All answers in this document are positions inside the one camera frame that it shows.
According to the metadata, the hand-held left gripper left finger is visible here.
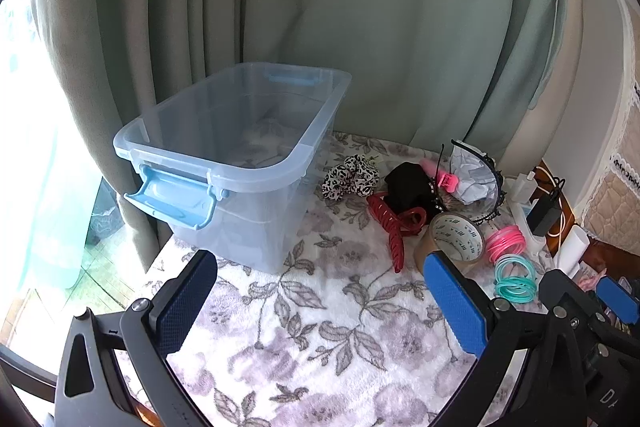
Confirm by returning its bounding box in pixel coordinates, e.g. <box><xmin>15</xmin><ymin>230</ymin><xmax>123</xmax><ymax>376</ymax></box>
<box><xmin>54</xmin><ymin>249</ymin><xmax>218</xmax><ymax>427</ymax></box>

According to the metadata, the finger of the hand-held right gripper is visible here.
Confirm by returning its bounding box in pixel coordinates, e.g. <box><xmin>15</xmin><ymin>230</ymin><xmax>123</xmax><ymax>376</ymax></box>
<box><xmin>540</xmin><ymin>268</ymin><xmax>603</xmax><ymax>323</ymax></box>
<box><xmin>597</xmin><ymin>277</ymin><xmax>640</xmax><ymax>323</ymax></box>

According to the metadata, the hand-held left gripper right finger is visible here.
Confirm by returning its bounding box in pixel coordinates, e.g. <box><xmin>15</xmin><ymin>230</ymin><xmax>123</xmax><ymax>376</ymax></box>
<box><xmin>422</xmin><ymin>248</ymin><xmax>591</xmax><ymax>427</ymax></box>

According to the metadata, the stack of teal bangles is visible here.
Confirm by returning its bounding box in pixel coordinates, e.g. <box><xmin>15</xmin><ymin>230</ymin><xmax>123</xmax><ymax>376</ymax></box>
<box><xmin>494</xmin><ymin>255</ymin><xmax>538</xmax><ymax>305</ymax></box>

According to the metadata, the brown packing tape roll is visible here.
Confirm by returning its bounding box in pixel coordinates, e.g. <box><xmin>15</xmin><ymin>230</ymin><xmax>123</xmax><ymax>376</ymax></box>
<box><xmin>415</xmin><ymin>212</ymin><xmax>486</xmax><ymax>275</ymax></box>

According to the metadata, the stack of pink bangles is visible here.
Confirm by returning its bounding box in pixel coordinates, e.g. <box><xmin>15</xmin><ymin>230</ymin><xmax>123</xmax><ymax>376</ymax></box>
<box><xmin>485</xmin><ymin>226</ymin><xmax>527</xmax><ymax>264</ymax></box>

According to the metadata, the red hair claw clip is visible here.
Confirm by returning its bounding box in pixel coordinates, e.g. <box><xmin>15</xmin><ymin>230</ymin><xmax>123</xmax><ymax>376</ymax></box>
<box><xmin>367</xmin><ymin>192</ymin><xmax>428</xmax><ymax>274</ymax></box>

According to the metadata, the clear plastic storage box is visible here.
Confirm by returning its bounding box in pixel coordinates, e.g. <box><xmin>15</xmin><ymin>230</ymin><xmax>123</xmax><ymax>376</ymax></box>
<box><xmin>113</xmin><ymin>62</ymin><xmax>352</xmax><ymax>275</ymax></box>

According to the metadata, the pink hair clip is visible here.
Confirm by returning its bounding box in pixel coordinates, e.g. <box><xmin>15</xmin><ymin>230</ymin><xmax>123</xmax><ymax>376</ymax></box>
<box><xmin>422</xmin><ymin>159</ymin><xmax>461</xmax><ymax>194</ymax></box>

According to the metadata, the black cloth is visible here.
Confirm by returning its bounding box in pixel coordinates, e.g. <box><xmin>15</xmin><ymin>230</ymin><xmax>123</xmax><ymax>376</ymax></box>
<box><xmin>384</xmin><ymin>162</ymin><xmax>441</xmax><ymax>225</ymax></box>

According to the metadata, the black toothed headband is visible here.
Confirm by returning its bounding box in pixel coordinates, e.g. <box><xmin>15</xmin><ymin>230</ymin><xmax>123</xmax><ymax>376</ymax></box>
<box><xmin>440</xmin><ymin>139</ymin><xmax>508</xmax><ymax>225</ymax></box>

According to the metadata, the leopard print scrunchie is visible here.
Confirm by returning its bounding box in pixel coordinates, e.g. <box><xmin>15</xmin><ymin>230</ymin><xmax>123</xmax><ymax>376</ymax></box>
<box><xmin>321</xmin><ymin>153</ymin><xmax>382</xmax><ymax>202</ymax></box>

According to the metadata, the brown wooden nightstand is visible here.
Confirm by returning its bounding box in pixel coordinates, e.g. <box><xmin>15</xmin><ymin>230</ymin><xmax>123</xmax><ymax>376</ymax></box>
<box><xmin>530</xmin><ymin>159</ymin><xmax>640</xmax><ymax>323</ymax></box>

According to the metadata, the white paper roll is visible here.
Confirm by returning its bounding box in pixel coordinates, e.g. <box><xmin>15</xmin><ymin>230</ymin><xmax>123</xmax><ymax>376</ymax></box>
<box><xmin>557</xmin><ymin>227</ymin><xmax>591</xmax><ymax>273</ymax></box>

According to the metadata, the black power adapter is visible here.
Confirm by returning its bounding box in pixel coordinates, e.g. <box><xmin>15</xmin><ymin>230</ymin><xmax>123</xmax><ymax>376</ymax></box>
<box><xmin>527</xmin><ymin>199</ymin><xmax>563</xmax><ymax>235</ymax></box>
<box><xmin>532</xmin><ymin>167</ymin><xmax>571</xmax><ymax>238</ymax></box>

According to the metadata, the white plastic stand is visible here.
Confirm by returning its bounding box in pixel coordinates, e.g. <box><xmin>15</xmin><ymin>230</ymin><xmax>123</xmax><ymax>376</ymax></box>
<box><xmin>510</xmin><ymin>204</ymin><xmax>551</xmax><ymax>253</ymax></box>

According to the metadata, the beige quilted mattress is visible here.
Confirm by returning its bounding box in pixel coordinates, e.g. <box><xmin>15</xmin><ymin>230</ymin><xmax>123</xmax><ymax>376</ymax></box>
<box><xmin>582</xmin><ymin>7</ymin><xmax>640</xmax><ymax>243</ymax></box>

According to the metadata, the white charger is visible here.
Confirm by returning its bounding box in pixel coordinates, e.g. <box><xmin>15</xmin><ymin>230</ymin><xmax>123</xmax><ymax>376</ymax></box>
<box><xmin>505</xmin><ymin>174</ymin><xmax>538</xmax><ymax>208</ymax></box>

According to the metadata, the floral blanket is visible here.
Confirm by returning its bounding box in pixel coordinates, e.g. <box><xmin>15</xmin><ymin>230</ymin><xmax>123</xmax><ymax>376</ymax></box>
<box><xmin>107</xmin><ymin>132</ymin><xmax>556</xmax><ymax>427</ymax></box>

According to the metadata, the green curtain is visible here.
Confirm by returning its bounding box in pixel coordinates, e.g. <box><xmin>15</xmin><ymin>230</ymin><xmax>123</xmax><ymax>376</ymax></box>
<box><xmin>27</xmin><ymin>0</ymin><xmax>571</xmax><ymax>275</ymax></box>

